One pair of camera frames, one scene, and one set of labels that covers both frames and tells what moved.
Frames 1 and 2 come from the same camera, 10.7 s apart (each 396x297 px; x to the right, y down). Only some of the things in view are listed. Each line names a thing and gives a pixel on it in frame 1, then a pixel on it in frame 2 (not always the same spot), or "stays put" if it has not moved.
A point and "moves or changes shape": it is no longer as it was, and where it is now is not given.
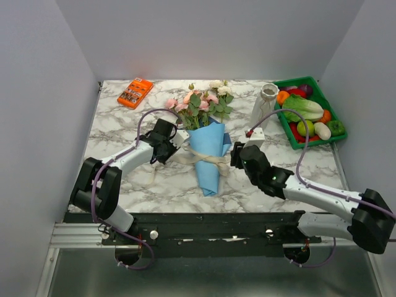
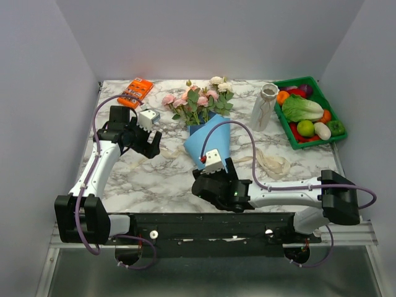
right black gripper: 235,159 -> 231,176
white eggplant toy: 322,130 stays put
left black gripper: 164,159 -> 152,150
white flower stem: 223,110 moves or changes shape
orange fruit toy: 281,96 stays put
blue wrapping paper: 210,140 moves or changes shape
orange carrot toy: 327,116 stays put
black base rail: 205,234 stays put
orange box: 135,93 stays put
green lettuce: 309,111 stays put
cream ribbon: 189,155 moves or changes shape
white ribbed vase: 266,105 stays put
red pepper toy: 297,91 stays put
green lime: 301,128 stays put
